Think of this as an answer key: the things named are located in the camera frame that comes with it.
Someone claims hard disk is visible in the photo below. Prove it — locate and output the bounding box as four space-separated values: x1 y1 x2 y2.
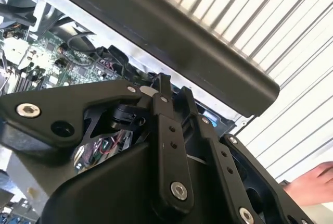
195 98 248 133

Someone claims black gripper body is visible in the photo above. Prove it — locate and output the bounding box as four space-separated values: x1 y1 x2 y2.
39 140 242 224

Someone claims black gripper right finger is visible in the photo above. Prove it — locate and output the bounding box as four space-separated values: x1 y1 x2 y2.
182 85 317 224

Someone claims person's bare hand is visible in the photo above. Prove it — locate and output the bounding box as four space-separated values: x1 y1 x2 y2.
282 160 333 207

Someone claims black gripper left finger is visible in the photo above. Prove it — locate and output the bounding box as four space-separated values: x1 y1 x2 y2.
0 72 195 209

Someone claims black disk wire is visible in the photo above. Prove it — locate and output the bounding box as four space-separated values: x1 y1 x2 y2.
95 44 159 85

